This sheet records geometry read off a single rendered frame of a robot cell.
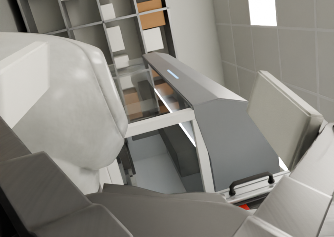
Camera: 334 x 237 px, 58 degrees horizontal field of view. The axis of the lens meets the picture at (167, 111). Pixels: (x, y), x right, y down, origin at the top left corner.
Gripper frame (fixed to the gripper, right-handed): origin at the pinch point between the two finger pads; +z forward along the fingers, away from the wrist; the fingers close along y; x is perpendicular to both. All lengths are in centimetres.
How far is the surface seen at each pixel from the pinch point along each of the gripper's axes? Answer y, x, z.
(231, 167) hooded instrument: 52, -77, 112
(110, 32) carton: -46, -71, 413
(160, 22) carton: 21, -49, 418
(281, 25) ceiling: 137, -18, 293
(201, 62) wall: 99, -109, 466
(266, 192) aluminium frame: 52, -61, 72
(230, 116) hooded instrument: 46, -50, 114
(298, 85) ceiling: 160, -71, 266
